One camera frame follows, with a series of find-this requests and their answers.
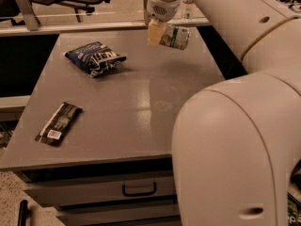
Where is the blue chip bag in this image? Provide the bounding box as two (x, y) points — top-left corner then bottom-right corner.
(65, 41), (126, 78)

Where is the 7up soda can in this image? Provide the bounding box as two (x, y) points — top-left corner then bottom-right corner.
(159, 24), (191, 50)

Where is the metal railing frame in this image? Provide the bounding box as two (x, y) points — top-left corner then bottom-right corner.
(0, 0), (209, 34)

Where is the clear plastic water bottle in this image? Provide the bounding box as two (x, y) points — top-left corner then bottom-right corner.
(182, 0), (194, 20)

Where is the black drawer handle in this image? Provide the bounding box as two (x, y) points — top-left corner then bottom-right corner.
(121, 183), (157, 198)

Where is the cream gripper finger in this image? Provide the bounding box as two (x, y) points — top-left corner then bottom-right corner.
(148, 19), (166, 46)

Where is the black snack bar wrapper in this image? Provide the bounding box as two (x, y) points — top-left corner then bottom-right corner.
(35, 102), (83, 147)

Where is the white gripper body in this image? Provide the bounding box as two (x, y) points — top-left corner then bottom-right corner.
(147, 0), (181, 23)

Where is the black bar lower left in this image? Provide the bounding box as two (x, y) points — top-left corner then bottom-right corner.
(17, 200), (29, 226)

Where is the grey drawer cabinet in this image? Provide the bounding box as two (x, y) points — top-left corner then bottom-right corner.
(1, 29), (222, 226)

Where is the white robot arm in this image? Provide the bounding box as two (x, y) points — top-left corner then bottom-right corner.
(147, 0), (301, 226)

